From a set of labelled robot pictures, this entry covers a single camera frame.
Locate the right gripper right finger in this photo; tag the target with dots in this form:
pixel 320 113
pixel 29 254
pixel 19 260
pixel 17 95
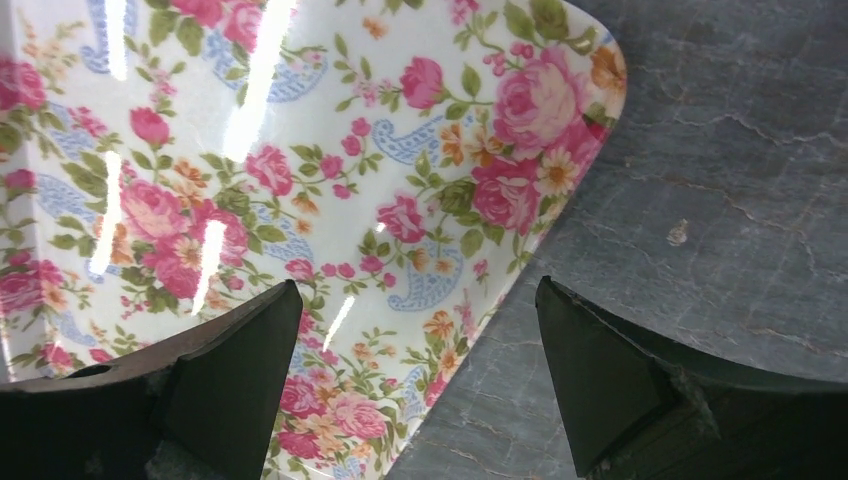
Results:
pixel 638 405

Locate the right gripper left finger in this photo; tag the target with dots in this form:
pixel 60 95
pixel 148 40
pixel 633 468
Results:
pixel 212 392

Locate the floral rectangular tray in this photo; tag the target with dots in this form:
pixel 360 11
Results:
pixel 163 162

